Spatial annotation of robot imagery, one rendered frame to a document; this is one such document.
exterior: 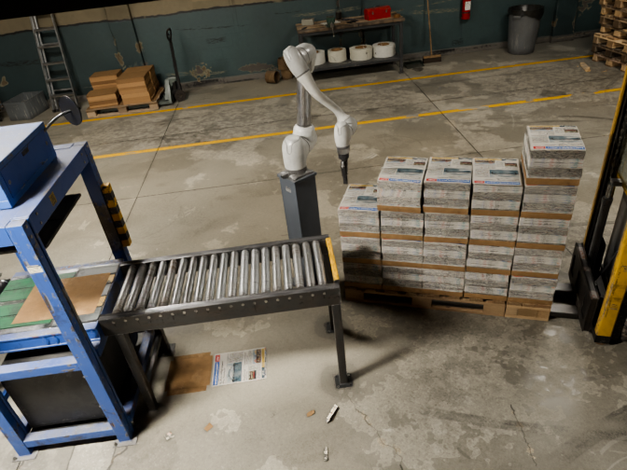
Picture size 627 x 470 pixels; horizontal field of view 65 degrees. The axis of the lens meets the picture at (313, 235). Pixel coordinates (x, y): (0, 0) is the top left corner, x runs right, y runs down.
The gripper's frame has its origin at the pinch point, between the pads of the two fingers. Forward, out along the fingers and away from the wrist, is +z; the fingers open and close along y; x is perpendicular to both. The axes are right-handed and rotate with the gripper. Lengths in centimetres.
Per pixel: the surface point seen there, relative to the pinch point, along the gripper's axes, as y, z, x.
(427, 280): -19, 69, -60
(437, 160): 12, -10, -61
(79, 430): -170, 83, 130
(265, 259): -78, 16, 34
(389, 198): -18.9, 2.6, -33.5
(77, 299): -130, 16, 132
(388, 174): -11.2, -10.4, -32.0
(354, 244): -19.1, 42.0, -7.7
